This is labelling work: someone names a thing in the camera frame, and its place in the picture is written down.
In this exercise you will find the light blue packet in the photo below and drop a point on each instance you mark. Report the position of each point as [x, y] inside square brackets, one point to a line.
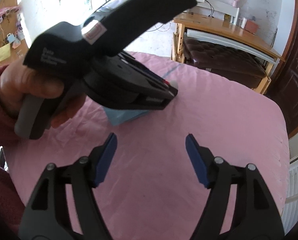
[124, 117]

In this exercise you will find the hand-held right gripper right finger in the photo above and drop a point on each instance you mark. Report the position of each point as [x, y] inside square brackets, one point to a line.
[196, 160]

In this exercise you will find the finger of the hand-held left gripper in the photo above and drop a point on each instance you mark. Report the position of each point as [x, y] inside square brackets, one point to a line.
[154, 102]
[149, 76]

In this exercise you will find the pink box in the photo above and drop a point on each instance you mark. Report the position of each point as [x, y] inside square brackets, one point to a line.
[251, 26]

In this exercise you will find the brown tufted ottoman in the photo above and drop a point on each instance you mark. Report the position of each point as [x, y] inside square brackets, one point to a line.
[221, 60]

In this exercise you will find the white louvered door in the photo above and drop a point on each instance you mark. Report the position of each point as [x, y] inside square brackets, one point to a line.
[297, 185]

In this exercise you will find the clear cup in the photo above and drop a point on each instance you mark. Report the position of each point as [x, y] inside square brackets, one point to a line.
[243, 23]

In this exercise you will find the white keyboard tray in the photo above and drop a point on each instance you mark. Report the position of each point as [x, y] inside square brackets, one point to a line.
[226, 42]

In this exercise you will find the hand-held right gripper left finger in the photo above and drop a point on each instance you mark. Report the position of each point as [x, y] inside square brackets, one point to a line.
[105, 160]

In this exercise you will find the yellow sticky note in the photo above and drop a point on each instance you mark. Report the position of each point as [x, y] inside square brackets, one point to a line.
[4, 52]

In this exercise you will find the person's torso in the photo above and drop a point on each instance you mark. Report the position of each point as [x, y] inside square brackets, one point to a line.
[4, 200]

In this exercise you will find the person's left hand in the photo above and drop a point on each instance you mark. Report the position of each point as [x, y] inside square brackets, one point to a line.
[21, 82]

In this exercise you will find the cork board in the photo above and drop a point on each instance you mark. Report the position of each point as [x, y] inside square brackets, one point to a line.
[4, 25]

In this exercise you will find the brown door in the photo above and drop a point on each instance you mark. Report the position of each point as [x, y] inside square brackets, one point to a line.
[291, 92]

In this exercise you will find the pink tablecloth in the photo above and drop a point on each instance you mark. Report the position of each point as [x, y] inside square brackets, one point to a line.
[151, 130]

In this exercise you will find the wooden desk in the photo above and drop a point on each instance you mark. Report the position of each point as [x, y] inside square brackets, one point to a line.
[214, 25]

